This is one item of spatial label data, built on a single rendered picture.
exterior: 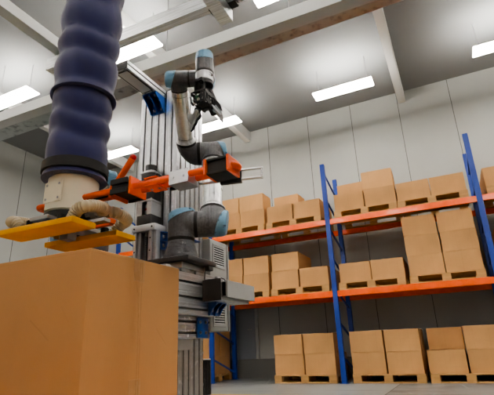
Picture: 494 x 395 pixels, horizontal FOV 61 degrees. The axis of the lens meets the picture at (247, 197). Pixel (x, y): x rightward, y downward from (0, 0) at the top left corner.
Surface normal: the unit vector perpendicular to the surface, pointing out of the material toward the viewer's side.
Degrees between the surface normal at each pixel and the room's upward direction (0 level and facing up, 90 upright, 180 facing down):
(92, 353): 90
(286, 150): 90
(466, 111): 90
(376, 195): 90
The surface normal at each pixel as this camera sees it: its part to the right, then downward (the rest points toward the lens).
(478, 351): -0.46, -0.28
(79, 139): 0.43, -0.54
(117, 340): 0.90, -0.18
